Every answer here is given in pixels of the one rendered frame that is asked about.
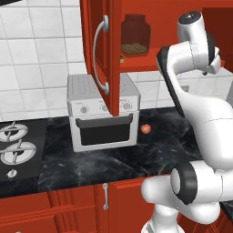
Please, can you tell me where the white toaster oven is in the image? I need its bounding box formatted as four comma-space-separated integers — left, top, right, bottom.
66, 72, 142, 153

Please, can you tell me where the grey straight cupboard handle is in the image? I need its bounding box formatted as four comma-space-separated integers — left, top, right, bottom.
102, 182, 110, 211

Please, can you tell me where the red base cupboard panel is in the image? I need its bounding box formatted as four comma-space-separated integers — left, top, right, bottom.
0, 185, 98, 233

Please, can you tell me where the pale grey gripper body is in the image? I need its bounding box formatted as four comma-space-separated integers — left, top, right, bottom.
203, 46, 222, 76

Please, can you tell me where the black gas hob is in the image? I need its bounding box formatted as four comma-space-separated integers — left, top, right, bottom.
0, 118, 49, 184

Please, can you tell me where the red wall cabinet door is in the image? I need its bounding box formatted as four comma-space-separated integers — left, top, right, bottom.
79, 0, 123, 118

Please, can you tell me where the dark glass jar with grains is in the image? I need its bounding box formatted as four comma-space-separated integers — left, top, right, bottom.
120, 13, 152, 57

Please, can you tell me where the red base cupboard door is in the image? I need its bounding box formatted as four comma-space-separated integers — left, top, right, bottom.
107, 177, 185, 233

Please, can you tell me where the red wall cabinet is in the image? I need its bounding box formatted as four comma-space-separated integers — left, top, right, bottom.
119, 0, 233, 74

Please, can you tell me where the small red tomato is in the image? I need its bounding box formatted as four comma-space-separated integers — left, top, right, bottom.
139, 123, 152, 135

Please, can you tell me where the grey curved door handle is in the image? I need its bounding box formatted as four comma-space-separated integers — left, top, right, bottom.
92, 15, 110, 96

